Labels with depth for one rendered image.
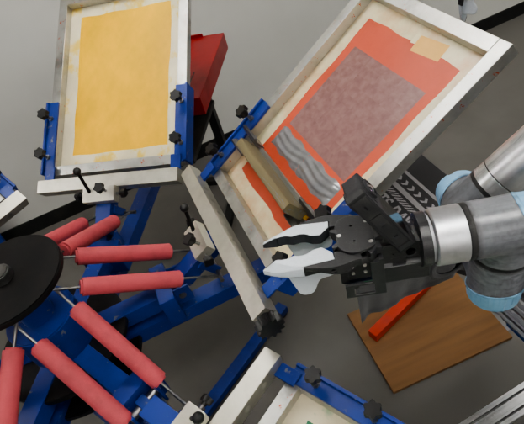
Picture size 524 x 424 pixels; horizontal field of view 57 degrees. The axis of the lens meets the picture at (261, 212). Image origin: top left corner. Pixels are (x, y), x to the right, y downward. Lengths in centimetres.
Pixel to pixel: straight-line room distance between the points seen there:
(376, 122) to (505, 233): 75
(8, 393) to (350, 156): 103
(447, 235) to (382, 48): 93
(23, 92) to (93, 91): 125
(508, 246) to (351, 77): 94
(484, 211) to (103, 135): 161
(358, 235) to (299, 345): 190
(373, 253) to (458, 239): 10
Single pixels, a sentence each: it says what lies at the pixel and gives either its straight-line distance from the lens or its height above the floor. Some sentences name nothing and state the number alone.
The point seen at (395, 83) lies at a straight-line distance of 137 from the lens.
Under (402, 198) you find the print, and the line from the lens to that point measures 170.
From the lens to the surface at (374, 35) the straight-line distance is 153.
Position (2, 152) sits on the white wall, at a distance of 351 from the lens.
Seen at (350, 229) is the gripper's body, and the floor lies 168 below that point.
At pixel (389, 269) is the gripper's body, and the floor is 163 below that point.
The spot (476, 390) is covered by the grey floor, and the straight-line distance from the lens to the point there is 238.
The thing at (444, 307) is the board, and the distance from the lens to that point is 254.
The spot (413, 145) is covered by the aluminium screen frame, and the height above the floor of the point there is 140.
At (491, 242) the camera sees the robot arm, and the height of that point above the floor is 167.
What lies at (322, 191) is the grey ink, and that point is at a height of 125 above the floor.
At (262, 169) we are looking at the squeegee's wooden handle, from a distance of 137.
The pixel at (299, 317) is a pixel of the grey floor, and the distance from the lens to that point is 257.
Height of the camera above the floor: 215
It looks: 44 degrees down
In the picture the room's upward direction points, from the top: 18 degrees counter-clockwise
